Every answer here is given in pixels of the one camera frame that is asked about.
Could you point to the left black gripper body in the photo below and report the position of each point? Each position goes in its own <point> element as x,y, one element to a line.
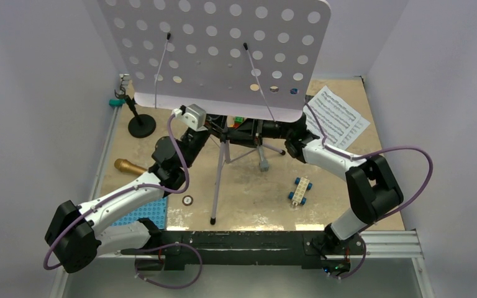
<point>210,125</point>

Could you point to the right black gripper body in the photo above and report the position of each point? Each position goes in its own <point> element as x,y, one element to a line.
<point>271,129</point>

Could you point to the lilac music stand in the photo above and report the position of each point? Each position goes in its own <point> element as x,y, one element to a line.
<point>253,59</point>

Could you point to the white sheet music pages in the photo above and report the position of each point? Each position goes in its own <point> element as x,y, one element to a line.
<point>328,114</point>

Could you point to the black microphone stand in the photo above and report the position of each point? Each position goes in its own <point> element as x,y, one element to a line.
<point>141,125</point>

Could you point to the gold microphone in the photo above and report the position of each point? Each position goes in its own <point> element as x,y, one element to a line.
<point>125,166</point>

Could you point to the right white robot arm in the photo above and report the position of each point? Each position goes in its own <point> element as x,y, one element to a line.
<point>372,188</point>

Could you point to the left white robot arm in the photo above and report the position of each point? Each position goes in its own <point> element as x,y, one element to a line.
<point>78,233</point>

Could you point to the green brick toy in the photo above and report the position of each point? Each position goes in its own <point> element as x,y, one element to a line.
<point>238,120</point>

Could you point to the red and grey brick hammer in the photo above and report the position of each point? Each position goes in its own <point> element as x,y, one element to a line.
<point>263,162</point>

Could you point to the white brick car blue wheels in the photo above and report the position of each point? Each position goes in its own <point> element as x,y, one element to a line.
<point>297,197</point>

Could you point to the poker chip near front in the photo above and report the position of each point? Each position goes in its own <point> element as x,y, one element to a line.
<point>187,200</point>

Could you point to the teal clamp hook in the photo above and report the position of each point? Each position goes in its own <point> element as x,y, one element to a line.
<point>116,103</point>

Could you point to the light blue building baseplate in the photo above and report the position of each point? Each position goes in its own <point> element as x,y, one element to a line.
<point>156,211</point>

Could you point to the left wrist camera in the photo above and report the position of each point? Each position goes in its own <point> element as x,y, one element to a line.
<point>192,116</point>

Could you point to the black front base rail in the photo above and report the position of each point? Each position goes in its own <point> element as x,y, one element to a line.
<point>306,249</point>

